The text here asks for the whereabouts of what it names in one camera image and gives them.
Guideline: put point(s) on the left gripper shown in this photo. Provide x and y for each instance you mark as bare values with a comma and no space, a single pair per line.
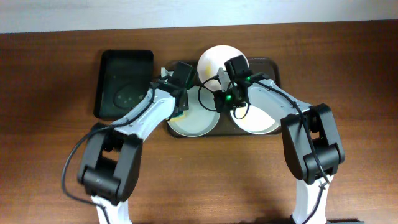
185,107

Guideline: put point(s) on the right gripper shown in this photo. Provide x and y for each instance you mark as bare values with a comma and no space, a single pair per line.
221,104

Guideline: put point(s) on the green and yellow sponge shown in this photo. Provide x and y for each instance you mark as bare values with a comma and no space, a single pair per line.
179,115

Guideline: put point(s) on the light grey plate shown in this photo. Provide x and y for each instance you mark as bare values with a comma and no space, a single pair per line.
198,120

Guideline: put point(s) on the pale pink plate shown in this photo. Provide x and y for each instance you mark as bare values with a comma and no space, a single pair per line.
212,60

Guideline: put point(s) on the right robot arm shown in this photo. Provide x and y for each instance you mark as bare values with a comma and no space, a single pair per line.
312,145

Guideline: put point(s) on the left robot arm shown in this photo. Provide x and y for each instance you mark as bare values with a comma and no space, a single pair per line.
110,165

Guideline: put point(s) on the dark brown serving tray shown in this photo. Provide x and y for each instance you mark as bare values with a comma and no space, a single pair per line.
225,125

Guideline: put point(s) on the black rectangular sponge tray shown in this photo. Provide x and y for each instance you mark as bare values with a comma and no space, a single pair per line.
123,81

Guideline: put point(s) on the cream white plate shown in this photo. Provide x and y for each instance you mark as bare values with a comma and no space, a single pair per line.
253,120

